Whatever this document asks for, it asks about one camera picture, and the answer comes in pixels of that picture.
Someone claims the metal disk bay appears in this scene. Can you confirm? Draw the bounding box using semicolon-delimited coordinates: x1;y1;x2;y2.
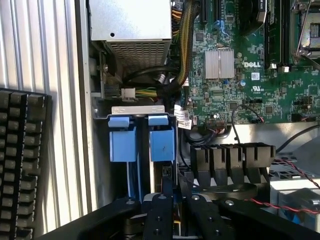
92;104;180;201

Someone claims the CPU socket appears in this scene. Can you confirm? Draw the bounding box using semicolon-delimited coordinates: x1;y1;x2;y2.
291;0;320;60

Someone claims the black keyboard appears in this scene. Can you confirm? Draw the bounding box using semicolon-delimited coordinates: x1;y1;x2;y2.
0;87;53;240

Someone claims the empty blue disk caddy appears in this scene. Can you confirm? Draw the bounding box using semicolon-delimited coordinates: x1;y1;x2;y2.
107;114;138;200

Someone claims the silver chipset heatsink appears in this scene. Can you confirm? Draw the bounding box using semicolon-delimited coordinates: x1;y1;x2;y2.
204;48;235;80

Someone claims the white wire connector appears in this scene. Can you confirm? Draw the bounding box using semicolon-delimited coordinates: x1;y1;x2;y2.
120;87;137;102

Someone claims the silver power supply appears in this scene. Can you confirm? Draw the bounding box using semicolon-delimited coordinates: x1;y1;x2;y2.
88;0;173;73

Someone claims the black PC case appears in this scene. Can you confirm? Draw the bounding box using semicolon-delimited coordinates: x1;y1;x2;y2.
74;0;320;240

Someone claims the braided power wire bundle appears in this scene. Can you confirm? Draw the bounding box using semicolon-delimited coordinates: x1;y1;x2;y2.
154;0;201;101

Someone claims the black expansion slot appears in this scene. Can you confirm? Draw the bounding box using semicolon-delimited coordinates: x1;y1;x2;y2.
213;0;223;22
199;0;210;25

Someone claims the metal drive cage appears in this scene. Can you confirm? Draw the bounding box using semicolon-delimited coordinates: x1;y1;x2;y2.
268;159;320;240

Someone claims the red black twisted wire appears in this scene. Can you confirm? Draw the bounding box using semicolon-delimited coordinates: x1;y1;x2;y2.
244;156;320;216

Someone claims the green motherboard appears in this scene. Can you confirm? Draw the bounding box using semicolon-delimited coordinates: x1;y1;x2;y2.
172;0;320;126

